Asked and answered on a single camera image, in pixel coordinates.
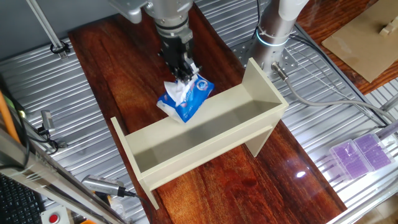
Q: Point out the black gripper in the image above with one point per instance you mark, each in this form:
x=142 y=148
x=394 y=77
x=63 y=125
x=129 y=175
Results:
x=177 y=49

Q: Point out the blue tissue pack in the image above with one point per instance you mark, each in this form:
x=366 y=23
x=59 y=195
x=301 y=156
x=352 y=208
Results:
x=186 y=99

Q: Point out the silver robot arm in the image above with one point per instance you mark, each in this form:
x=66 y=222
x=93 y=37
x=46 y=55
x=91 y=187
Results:
x=169 y=14

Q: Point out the beige shelf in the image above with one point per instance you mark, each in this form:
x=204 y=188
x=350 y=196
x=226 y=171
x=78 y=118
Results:
x=217 y=130

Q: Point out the dark red wooden board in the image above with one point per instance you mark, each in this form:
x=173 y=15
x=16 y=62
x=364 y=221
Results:
x=130 y=77

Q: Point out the silver robot mounting plate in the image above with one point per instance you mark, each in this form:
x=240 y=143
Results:
x=289 y=60

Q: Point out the brown cardboard sheet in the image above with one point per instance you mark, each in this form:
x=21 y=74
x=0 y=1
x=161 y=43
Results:
x=360 y=40

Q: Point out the clear box with purple contents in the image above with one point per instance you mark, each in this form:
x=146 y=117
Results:
x=349 y=160
x=373 y=151

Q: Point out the grey box with red button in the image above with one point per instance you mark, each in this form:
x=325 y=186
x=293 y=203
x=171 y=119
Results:
x=54 y=216

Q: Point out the grey metal tube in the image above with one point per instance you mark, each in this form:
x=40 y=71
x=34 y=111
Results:
x=390 y=104

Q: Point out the pale wooden block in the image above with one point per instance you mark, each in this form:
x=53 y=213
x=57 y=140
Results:
x=390 y=26

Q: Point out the black keyboard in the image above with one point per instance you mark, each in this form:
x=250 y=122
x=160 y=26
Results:
x=17 y=202

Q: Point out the black post clamp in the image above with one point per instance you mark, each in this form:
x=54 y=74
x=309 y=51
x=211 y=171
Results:
x=59 y=48

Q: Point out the silver ribbed camera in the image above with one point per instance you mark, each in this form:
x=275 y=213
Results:
x=102 y=185

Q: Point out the aluminium camera post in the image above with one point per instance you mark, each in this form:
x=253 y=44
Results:
x=46 y=28

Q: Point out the small grey camera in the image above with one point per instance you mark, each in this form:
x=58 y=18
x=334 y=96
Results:
x=47 y=119

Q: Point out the aluminium frame bar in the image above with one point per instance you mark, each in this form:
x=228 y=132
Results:
x=46 y=177

